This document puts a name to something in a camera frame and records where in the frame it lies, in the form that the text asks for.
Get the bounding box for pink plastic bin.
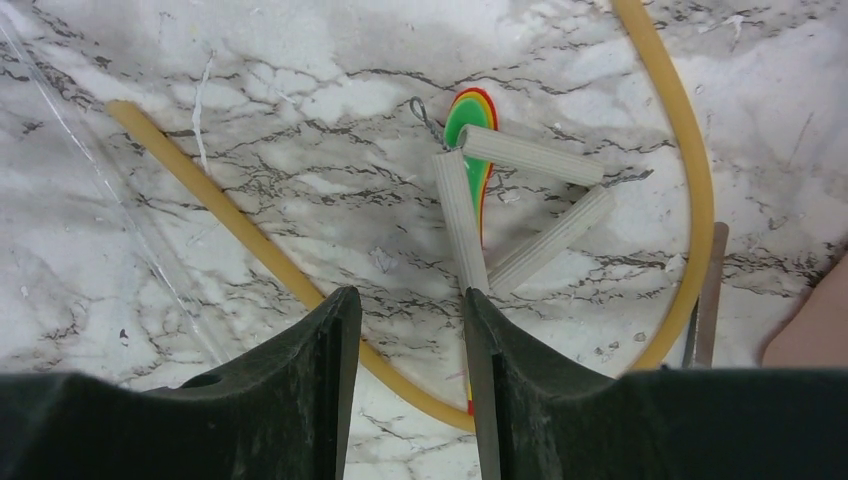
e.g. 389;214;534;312
761;256;847;368

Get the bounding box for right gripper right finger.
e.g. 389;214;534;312
463;289;847;479

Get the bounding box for metal tweezers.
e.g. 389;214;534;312
682;222;729;369

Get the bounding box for clear glass stirring rod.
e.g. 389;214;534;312
1;12;233;365

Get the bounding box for yellow rubber tubing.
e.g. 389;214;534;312
106;1;715;433

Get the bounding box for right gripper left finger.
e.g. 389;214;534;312
1;286;362;479

